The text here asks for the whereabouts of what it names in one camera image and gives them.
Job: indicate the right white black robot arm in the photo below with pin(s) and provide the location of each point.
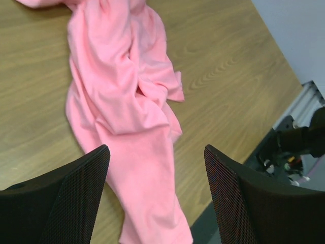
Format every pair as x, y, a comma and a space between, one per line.
304, 140

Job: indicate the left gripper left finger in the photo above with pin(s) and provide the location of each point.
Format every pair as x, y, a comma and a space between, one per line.
59, 206

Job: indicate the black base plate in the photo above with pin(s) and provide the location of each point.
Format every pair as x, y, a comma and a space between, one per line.
205, 228

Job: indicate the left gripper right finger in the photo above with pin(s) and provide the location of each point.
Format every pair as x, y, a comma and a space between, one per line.
254, 208

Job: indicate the pink t shirt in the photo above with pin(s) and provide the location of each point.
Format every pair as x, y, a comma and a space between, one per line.
122, 81

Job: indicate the aluminium frame rail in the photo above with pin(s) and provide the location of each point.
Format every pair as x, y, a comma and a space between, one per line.
302, 107

